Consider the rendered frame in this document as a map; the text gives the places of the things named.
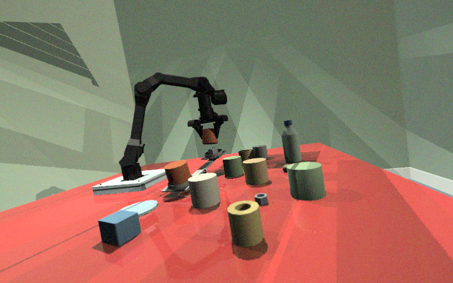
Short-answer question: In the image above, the grey bottle with dark blue cap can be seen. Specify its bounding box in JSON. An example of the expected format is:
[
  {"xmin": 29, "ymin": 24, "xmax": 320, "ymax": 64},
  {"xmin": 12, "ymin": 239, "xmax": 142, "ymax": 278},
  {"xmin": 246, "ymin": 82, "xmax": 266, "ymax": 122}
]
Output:
[{"xmin": 281, "ymin": 120, "xmax": 302, "ymax": 163}]

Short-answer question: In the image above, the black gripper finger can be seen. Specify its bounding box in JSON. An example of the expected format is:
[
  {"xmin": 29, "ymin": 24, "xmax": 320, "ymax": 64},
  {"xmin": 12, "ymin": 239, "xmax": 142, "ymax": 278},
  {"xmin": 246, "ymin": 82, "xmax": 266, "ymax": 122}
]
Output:
[
  {"xmin": 192, "ymin": 126, "xmax": 203, "ymax": 139},
  {"xmin": 213, "ymin": 122, "xmax": 224, "ymax": 138}
]

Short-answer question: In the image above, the grey hex nut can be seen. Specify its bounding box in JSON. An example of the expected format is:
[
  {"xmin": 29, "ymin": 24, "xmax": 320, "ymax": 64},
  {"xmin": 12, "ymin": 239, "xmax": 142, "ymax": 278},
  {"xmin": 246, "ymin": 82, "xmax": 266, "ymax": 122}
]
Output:
[{"xmin": 255, "ymin": 193, "xmax": 268, "ymax": 205}]

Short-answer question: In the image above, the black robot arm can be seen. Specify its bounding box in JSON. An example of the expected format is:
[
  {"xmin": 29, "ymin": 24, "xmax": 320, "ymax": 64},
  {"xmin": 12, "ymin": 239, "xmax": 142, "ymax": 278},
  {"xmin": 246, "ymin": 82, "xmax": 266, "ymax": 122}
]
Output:
[{"xmin": 119, "ymin": 72, "xmax": 227, "ymax": 182}]

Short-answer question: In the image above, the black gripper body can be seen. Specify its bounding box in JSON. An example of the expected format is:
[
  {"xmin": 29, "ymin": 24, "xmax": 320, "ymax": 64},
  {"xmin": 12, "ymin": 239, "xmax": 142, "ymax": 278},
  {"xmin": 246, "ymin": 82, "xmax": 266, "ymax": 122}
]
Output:
[{"xmin": 187, "ymin": 105, "xmax": 228, "ymax": 127}]

